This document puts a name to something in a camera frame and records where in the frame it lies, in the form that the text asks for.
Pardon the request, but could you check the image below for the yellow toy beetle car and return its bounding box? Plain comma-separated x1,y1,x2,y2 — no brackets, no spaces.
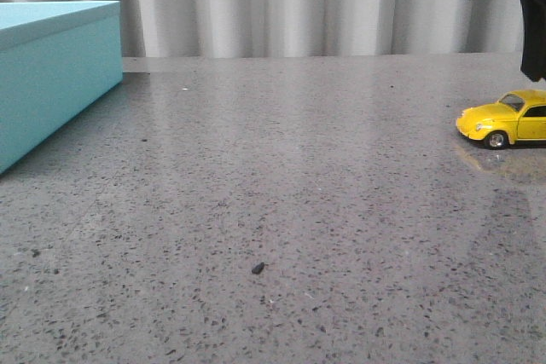
456,90,545,149

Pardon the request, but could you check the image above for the light blue storage box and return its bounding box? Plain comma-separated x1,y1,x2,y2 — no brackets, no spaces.
1,1,123,170

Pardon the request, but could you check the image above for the grey pleated curtain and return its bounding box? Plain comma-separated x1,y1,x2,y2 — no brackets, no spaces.
3,0,524,58

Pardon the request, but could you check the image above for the small black debris chip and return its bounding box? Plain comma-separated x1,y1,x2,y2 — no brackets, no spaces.
251,263,265,274

